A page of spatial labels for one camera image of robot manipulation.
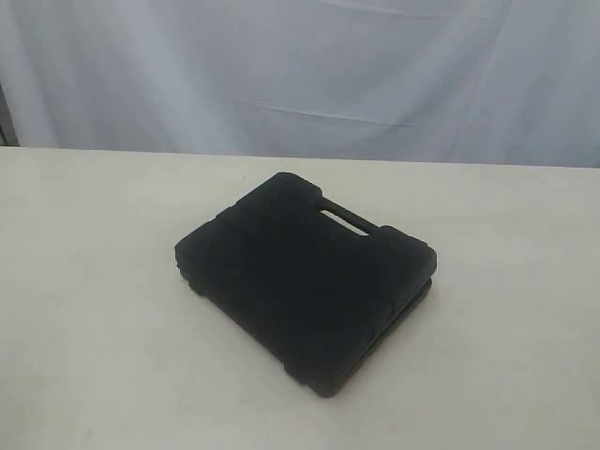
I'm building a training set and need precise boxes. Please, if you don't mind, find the white backdrop curtain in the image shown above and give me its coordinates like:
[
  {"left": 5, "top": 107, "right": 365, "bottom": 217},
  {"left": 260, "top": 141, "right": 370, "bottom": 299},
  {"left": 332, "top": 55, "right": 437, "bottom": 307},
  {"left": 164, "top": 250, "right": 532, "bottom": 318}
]
[{"left": 1, "top": 1, "right": 599, "bottom": 167}]

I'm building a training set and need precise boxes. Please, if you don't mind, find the black plastic tool case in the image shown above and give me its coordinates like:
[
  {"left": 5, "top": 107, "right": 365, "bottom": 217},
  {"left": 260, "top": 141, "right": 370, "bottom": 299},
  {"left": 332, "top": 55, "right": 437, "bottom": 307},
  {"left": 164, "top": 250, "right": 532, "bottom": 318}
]
[{"left": 174, "top": 172, "right": 437, "bottom": 398}]

